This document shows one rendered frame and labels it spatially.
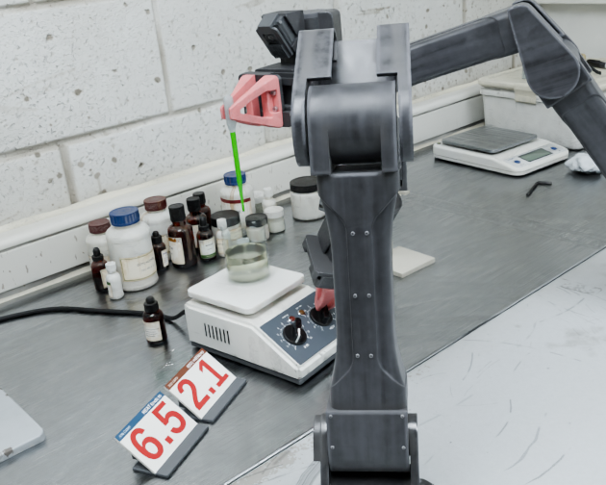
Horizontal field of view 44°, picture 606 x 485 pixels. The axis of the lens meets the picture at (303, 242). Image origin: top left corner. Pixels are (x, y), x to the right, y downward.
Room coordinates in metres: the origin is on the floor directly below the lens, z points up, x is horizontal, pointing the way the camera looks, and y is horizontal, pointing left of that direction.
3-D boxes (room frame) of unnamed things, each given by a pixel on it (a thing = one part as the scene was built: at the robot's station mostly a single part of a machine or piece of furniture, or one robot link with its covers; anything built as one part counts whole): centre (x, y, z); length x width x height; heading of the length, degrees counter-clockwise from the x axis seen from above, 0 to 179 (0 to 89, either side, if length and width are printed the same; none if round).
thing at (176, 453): (0.70, 0.17, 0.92); 0.09 x 0.06 x 0.04; 156
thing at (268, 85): (0.97, 0.06, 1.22); 0.09 x 0.07 x 0.07; 140
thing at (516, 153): (1.66, -0.47, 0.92); 0.26 x 0.19 x 0.05; 35
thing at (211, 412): (0.79, 0.13, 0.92); 0.09 x 0.06 x 0.04; 156
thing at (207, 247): (1.23, 0.17, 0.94); 0.03 x 0.03 x 0.08
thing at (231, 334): (0.91, 0.06, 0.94); 0.22 x 0.13 x 0.08; 50
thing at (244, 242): (0.94, 0.08, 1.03); 0.07 x 0.06 x 0.08; 51
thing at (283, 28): (1.03, 0.01, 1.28); 0.07 x 0.06 x 0.11; 50
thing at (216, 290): (0.93, 0.08, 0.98); 0.12 x 0.12 x 0.01; 50
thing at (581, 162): (1.51, -0.61, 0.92); 0.08 x 0.08 x 0.04; 35
